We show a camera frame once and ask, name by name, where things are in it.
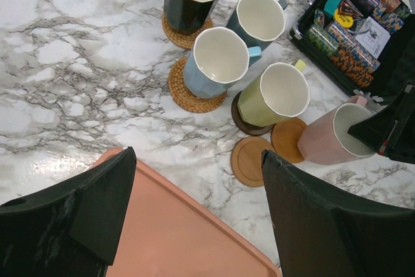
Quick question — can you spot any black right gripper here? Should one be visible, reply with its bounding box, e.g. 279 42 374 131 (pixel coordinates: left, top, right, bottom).
348 84 414 163

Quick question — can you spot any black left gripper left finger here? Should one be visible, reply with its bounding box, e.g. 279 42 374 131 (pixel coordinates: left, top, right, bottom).
1 147 136 276

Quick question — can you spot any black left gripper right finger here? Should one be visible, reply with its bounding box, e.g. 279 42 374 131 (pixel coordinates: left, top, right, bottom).
261 150 414 276

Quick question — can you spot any light wood coaster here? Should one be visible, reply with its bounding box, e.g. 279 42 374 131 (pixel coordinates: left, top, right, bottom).
270 117 307 163
230 136 274 187

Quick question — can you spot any cream cup olive body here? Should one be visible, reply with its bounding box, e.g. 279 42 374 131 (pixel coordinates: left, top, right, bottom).
237 60 311 127

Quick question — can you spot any cream cup with teal handle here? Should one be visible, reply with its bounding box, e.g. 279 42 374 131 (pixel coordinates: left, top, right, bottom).
226 0 288 51

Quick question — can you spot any cream cup blue handle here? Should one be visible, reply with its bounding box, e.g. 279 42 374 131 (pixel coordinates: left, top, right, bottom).
183 27 262 99

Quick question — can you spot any pink plastic tray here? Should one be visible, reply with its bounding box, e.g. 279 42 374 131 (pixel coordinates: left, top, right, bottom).
106 161 281 276

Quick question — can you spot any black chip case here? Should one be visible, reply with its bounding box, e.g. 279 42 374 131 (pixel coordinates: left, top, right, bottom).
289 0 414 106

